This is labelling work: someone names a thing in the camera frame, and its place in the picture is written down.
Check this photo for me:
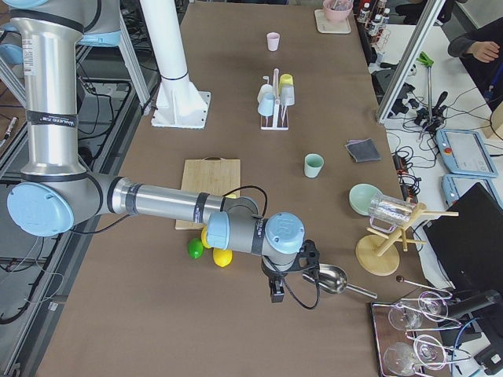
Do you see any wooden cutting board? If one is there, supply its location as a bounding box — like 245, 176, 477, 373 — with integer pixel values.
174, 157, 242, 231

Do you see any wine glass upper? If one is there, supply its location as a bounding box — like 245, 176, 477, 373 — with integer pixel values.
388, 291, 448, 331

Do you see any yellow lemon front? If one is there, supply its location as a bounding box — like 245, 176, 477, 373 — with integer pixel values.
212, 248, 233, 268

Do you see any wine glass rack tray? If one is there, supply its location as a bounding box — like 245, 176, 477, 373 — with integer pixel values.
370, 302, 461, 376

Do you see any yellow lemon near lime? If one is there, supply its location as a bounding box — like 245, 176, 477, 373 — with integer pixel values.
200, 226, 211, 249

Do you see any cream tray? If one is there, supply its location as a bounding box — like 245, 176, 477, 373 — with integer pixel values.
314, 9, 351, 35

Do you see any aluminium frame post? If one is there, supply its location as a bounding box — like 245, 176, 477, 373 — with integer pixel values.
376, 0, 445, 124

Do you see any mint green cup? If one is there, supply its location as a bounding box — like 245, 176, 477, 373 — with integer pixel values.
303, 153, 325, 178

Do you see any green lime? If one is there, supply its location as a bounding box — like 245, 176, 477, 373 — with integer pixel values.
187, 238, 205, 259

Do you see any grey cup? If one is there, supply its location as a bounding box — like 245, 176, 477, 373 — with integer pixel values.
280, 84, 296, 106

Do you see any yellow cup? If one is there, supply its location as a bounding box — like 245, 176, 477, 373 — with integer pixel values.
279, 73, 294, 89

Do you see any blue teach pendant lower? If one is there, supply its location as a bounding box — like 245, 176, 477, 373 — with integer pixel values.
441, 174, 502, 206

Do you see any pink bowl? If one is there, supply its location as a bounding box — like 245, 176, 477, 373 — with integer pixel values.
322, 0, 353, 22

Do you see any wine glass lower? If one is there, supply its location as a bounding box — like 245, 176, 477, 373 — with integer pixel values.
384, 335, 446, 376

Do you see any steel scoop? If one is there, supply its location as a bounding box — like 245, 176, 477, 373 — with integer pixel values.
318, 263, 377, 300

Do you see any grey folded cloth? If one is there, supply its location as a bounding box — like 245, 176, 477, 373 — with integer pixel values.
345, 138, 381, 163

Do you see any blue teach pendant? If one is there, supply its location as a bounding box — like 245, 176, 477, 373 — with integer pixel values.
441, 174, 502, 206
435, 129, 498, 178

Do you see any black laptop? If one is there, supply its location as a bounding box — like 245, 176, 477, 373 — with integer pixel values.
423, 183, 502, 292

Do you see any wooden mug tree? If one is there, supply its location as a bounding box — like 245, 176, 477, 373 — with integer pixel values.
355, 200, 459, 276

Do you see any mint green bowl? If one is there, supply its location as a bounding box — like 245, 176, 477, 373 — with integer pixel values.
349, 183, 382, 216

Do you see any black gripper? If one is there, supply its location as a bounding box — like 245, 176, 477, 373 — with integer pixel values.
261, 257, 285, 303

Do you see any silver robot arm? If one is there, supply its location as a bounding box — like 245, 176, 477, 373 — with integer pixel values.
7, 1, 307, 302

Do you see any white wire cup rack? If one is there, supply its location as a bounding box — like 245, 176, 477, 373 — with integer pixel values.
260, 68, 291, 130

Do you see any clear plastic pitcher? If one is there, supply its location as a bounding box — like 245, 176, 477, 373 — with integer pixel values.
368, 193, 416, 233

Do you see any person arm dark sleeve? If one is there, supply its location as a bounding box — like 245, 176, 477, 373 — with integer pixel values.
447, 29, 502, 63

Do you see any blue teach pendant upper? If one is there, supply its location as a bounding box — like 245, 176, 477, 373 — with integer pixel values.
435, 129, 498, 178

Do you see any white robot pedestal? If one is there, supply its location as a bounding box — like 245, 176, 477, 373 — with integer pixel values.
141, 0, 211, 130

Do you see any pink cup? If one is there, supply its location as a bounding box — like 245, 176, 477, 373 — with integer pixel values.
266, 32, 281, 52

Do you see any white cup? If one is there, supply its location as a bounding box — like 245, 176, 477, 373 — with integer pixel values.
257, 83, 273, 103

